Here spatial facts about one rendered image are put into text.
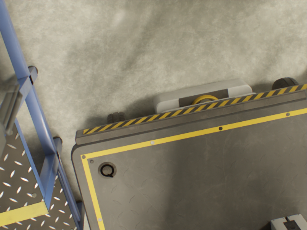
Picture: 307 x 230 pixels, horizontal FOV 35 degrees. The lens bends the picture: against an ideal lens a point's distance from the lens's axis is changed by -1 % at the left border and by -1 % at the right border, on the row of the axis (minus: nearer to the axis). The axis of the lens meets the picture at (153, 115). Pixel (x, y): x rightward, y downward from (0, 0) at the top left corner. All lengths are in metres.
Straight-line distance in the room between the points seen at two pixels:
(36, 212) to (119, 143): 0.24
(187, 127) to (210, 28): 0.38
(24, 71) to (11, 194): 0.34
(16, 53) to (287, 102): 0.67
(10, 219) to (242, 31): 0.80
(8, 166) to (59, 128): 0.41
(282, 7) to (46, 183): 0.80
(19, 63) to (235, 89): 0.56
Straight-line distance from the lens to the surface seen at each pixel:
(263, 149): 1.19
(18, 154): 1.06
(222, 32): 1.42
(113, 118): 1.33
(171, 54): 1.40
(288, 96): 1.16
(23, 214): 1.12
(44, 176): 1.22
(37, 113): 1.31
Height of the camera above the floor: 1.37
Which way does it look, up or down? 71 degrees down
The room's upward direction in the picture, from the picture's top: 164 degrees clockwise
